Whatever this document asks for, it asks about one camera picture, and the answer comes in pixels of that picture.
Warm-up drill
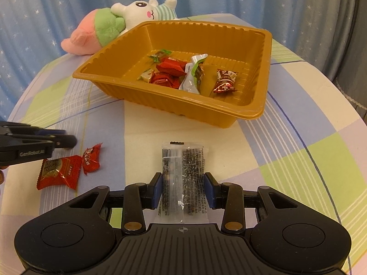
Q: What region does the large red gold snack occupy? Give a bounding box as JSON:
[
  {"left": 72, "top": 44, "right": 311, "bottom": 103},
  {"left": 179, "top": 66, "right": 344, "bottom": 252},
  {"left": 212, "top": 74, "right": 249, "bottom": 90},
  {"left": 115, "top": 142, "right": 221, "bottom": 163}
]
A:
[{"left": 36, "top": 155, "right": 82, "bottom": 190}]

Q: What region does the small red candy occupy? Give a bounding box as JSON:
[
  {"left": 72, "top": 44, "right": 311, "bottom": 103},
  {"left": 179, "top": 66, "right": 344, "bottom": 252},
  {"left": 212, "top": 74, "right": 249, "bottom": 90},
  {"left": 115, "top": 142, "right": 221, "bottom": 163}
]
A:
[{"left": 82, "top": 143, "right": 102, "bottom": 175}]

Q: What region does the clear black sesame packet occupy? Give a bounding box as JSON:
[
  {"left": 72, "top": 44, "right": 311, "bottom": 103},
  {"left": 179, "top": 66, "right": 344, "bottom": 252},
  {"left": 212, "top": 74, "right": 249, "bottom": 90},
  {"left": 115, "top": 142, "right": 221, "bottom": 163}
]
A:
[{"left": 155, "top": 142, "right": 208, "bottom": 223}]

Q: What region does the red snack packet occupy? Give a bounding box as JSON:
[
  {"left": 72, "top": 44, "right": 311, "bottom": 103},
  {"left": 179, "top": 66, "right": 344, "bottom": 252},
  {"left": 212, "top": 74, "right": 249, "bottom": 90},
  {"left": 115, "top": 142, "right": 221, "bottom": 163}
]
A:
[{"left": 156, "top": 57, "right": 187, "bottom": 77}]

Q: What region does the person left hand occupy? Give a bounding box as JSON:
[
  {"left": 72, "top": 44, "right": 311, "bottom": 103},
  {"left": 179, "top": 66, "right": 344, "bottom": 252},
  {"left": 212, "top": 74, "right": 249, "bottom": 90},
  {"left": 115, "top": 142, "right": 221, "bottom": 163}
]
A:
[{"left": 0, "top": 166, "right": 8, "bottom": 184}]

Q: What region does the checkered tablecloth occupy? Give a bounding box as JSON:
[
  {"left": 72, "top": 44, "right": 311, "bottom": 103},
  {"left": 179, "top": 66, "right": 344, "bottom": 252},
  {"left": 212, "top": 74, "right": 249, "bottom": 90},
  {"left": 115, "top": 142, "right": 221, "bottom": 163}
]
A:
[{"left": 1, "top": 42, "right": 366, "bottom": 274}]

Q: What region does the small green white candy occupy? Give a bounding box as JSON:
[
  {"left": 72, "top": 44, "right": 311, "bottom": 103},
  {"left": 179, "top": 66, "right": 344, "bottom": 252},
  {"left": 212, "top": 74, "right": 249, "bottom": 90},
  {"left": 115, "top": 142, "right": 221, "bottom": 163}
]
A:
[{"left": 137, "top": 68, "right": 155, "bottom": 83}]

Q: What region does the brown red candy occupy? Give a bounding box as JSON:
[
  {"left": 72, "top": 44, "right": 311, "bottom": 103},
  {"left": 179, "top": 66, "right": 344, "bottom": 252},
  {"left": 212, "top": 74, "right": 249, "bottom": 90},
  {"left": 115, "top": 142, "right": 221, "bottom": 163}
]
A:
[{"left": 213, "top": 69, "right": 238, "bottom": 94}]

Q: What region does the carrot bunny plush toy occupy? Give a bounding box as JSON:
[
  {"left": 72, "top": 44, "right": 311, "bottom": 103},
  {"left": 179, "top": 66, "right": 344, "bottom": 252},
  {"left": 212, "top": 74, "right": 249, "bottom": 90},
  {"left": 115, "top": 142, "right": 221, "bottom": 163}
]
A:
[{"left": 60, "top": 0, "right": 177, "bottom": 55}]

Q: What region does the red candy in tray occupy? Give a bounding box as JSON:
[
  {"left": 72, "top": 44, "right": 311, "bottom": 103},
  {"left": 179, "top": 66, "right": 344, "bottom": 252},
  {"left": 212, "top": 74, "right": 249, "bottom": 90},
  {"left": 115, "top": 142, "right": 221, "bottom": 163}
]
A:
[{"left": 149, "top": 71, "right": 180, "bottom": 89}]

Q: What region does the orange plastic tray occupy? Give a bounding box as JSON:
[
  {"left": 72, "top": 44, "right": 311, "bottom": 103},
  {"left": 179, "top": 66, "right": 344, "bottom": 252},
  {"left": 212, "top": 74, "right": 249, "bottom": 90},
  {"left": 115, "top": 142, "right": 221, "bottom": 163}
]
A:
[{"left": 73, "top": 20, "right": 272, "bottom": 128}]

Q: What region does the silver green snack packet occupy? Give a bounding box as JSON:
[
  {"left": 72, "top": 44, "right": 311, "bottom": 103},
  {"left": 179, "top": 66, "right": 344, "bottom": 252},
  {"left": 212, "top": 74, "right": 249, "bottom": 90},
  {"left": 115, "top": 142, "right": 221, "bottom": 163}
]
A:
[{"left": 179, "top": 53, "right": 208, "bottom": 94}]

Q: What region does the grey-blue lace curtain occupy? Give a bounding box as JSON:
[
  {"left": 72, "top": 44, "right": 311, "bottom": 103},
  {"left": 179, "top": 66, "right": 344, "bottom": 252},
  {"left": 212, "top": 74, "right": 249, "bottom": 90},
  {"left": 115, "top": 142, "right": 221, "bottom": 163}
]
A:
[{"left": 322, "top": 0, "right": 366, "bottom": 120}]

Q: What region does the blue star curtain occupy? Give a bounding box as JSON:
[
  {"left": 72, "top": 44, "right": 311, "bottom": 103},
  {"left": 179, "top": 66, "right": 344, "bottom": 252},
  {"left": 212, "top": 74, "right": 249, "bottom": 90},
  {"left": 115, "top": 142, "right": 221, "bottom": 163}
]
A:
[{"left": 1, "top": 0, "right": 356, "bottom": 118}]

